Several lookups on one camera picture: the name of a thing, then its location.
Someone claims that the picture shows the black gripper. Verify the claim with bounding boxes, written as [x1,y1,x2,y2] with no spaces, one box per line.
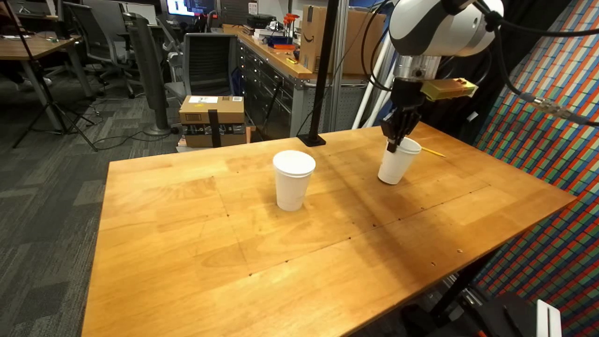
[382,78,425,153]

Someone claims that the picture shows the white foam cup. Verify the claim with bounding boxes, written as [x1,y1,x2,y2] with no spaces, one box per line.
[272,149,317,211]
[378,136,421,184]

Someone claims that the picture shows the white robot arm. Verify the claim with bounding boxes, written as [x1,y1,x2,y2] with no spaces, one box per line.
[382,0,504,153]

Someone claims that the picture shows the yellow pencil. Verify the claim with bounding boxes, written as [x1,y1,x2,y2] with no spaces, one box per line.
[421,145,446,158]

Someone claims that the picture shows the white leaning pipes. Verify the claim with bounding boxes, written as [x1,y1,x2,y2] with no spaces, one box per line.
[352,35,399,128]

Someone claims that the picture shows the black vertical pole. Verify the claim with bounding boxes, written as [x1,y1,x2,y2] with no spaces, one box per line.
[300,0,339,145]

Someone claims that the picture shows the large cardboard box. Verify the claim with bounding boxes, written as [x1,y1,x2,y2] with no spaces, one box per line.
[298,3,390,78]

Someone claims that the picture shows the grey cabinet workbench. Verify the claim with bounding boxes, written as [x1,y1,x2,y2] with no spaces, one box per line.
[223,23,365,138]

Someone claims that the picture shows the computer monitor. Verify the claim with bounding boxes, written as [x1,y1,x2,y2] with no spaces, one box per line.
[167,0,217,16]

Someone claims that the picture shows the black office chair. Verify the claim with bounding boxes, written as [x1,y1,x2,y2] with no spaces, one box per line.
[64,0,139,96]

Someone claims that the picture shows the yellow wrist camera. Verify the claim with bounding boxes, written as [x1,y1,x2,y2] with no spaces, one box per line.
[421,76,478,100]

